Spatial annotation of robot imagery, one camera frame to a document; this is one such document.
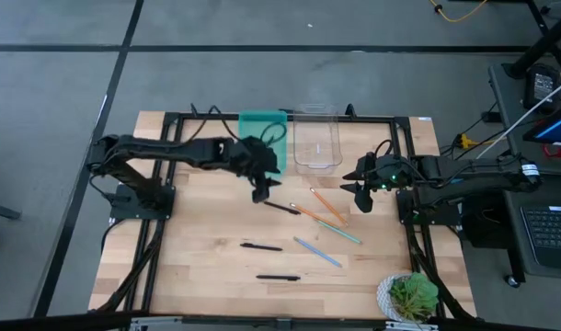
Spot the teal translucent plastic bin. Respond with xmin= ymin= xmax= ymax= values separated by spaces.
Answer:
xmin=237 ymin=109 xmax=290 ymax=176

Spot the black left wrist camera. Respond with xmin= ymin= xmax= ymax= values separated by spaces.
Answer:
xmin=251 ymin=179 xmax=271 ymax=205

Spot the black laptop keyboard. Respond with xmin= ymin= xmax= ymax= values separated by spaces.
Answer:
xmin=519 ymin=205 xmax=561 ymax=271

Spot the black diagonal pole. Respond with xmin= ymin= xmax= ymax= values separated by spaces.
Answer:
xmin=503 ymin=7 xmax=561 ymax=80

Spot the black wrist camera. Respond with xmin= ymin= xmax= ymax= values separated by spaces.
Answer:
xmin=353 ymin=187 xmax=374 ymax=214
xmin=251 ymin=179 xmax=271 ymax=205

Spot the black aluminium table frame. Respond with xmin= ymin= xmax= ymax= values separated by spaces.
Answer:
xmin=89 ymin=103 xmax=477 ymax=323

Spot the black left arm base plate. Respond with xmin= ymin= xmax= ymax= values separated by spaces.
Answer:
xmin=109 ymin=183 xmax=176 ymax=221

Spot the yellow floor cable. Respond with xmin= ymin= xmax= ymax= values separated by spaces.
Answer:
xmin=428 ymin=0 xmax=489 ymax=24

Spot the black front crossbar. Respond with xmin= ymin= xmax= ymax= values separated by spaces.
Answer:
xmin=0 ymin=310 xmax=561 ymax=331

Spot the green succulent in white pot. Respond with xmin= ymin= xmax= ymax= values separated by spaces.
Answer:
xmin=375 ymin=270 xmax=441 ymax=324

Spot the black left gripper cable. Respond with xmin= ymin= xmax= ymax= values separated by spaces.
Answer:
xmin=259 ymin=120 xmax=289 ymax=148

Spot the grey side desk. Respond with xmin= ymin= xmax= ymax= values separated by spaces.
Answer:
xmin=487 ymin=62 xmax=561 ymax=281

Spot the black box under desk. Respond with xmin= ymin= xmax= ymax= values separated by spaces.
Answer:
xmin=459 ymin=201 xmax=514 ymax=252

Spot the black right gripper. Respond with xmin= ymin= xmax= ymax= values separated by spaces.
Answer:
xmin=339 ymin=153 xmax=413 ymax=194

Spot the orange pencil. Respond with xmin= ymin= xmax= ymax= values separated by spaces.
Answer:
xmin=289 ymin=202 xmax=342 ymax=230
xmin=309 ymin=187 xmax=350 ymax=228

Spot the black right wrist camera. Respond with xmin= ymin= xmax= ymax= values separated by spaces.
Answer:
xmin=353 ymin=187 xmax=374 ymax=214

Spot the black power adapter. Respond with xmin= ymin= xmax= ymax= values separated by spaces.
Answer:
xmin=522 ymin=63 xmax=561 ymax=115

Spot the grey chair base leg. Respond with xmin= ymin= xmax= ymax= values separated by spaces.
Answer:
xmin=0 ymin=200 xmax=23 ymax=222

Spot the white rod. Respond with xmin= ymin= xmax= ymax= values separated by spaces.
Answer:
xmin=474 ymin=74 xmax=561 ymax=161

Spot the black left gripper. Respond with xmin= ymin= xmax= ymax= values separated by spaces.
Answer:
xmin=234 ymin=136 xmax=283 ymax=188

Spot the clear plastic bin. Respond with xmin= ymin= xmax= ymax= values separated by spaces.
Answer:
xmin=292 ymin=103 xmax=344 ymax=176

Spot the yellow cable connector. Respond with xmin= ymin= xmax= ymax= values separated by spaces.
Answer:
xmin=454 ymin=131 xmax=496 ymax=151

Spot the black pen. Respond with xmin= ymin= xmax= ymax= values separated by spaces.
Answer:
xmin=263 ymin=200 xmax=303 ymax=216
xmin=239 ymin=242 xmax=284 ymax=253
xmin=255 ymin=274 xmax=302 ymax=282

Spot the blue pencil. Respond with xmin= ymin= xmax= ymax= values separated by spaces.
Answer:
xmin=292 ymin=235 xmax=344 ymax=268

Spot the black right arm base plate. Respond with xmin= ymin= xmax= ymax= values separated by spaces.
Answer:
xmin=396 ymin=188 xmax=461 ymax=226

